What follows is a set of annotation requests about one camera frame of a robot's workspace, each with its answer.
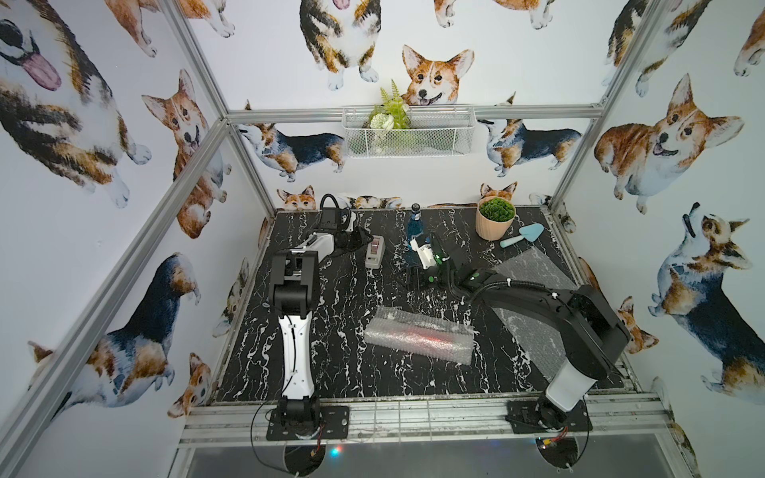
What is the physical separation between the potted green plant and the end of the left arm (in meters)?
0.41

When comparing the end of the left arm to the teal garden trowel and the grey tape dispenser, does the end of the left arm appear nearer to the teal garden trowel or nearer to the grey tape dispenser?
the grey tape dispenser

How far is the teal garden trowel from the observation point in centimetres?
112

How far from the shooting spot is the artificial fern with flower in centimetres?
83

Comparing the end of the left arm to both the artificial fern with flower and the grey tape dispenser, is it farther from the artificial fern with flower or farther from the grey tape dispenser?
the artificial fern with flower

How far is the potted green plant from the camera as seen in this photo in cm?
106

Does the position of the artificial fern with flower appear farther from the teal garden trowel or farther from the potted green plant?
the teal garden trowel

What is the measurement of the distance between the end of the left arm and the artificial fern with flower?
0.25 m

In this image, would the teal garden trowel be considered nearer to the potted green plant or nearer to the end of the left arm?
the potted green plant

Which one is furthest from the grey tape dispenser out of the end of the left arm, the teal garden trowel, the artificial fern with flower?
the teal garden trowel

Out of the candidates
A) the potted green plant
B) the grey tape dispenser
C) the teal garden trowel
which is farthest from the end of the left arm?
the teal garden trowel

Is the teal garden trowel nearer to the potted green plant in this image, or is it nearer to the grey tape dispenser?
the potted green plant

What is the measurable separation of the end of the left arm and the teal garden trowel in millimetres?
512

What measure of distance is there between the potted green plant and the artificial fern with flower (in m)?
0.41

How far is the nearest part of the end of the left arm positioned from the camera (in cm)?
90
